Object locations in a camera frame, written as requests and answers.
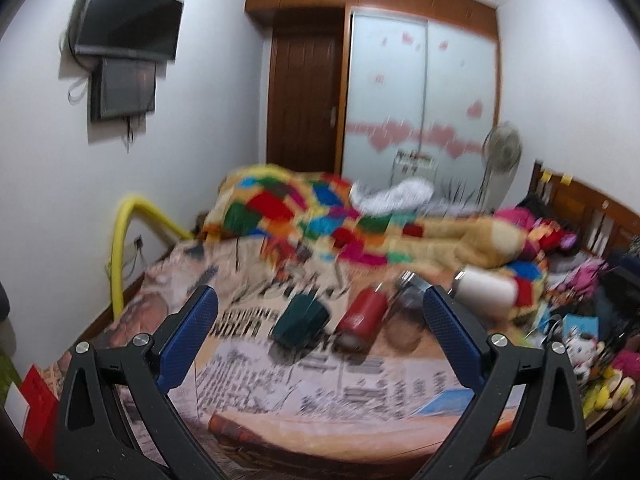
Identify white patterned cloth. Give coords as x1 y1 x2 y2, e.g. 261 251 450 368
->
349 177 434 216

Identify newspaper print bed sheet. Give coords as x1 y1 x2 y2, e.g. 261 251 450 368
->
44 238 532 466

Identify colourful patchwork quilt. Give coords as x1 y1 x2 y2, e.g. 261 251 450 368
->
202 165 548 316

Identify blue booklet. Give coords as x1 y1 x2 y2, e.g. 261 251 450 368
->
563 314 599 340

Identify wooden headboard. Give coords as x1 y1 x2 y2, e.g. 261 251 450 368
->
528 160 640 258

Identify frosted glass wardrobe doors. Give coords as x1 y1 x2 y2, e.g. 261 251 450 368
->
342 10 498 203

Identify yellow plush toy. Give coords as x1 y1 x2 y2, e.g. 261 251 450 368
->
582 367 637 418

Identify red thermos bottle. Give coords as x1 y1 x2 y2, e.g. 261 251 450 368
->
334 283 390 352

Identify clear glass cup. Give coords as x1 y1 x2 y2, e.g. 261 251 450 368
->
383 287 427 353

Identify large black wall television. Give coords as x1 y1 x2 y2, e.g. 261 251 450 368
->
70 0 184 62

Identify black thermos bottle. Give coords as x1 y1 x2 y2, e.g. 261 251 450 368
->
396 270 432 294

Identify yellow foam padded rail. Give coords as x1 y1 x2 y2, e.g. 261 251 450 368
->
108 194 194 321

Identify small black wall monitor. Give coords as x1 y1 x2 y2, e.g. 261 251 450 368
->
89 58 157 122

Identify standing electric fan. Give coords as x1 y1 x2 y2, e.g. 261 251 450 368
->
478 122 523 207

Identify white cow plush toy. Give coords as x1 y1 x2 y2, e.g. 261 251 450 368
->
564 327 605 387

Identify dark green cup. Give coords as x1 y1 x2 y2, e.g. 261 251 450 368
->
270 294 331 351

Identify white cabinet with clutter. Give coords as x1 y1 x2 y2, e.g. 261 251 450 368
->
390 150 437 185

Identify red bag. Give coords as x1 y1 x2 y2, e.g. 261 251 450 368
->
1 365 58 472

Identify white thermos bottle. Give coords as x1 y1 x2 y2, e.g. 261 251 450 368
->
450 266 518 320

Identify brown wooden door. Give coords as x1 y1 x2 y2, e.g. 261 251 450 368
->
266 8 345 172

